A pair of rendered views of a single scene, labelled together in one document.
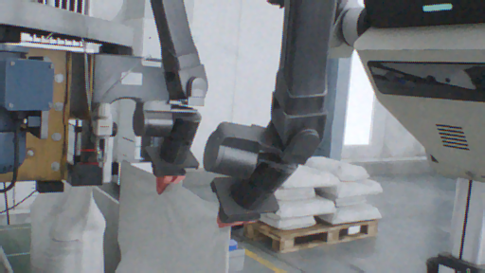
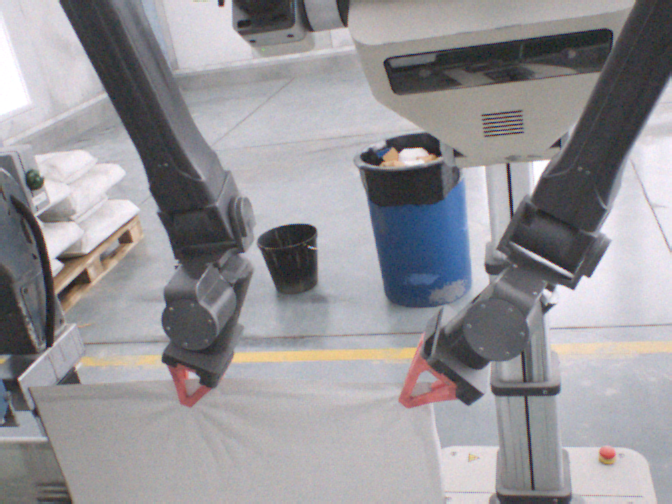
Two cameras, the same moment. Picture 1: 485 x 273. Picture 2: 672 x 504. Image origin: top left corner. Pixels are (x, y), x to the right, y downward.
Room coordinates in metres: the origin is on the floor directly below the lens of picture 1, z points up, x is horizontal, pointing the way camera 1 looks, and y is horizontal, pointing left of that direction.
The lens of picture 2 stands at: (0.31, 0.47, 1.53)
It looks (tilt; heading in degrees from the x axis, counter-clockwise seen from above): 23 degrees down; 322
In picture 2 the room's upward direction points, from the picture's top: 10 degrees counter-clockwise
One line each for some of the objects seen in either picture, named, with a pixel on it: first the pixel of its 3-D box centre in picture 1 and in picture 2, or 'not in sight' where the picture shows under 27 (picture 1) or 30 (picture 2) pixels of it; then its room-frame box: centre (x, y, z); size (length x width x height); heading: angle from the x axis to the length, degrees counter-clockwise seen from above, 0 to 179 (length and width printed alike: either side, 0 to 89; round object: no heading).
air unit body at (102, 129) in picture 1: (103, 135); not in sight; (1.18, 0.34, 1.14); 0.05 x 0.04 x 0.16; 125
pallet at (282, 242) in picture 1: (300, 223); (30, 274); (4.39, -0.59, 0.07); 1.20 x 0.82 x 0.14; 127
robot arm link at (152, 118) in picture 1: (168, 106); (205, 269); (0.94, 0.15, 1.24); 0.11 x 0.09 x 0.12; 126
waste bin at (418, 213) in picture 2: not in sight; (419, 220); (2.40, -1.67, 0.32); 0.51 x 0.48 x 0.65; 125
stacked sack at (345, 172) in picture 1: (330, 168); (32, 172); (4.60, -0.85, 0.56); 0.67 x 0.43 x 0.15; 35
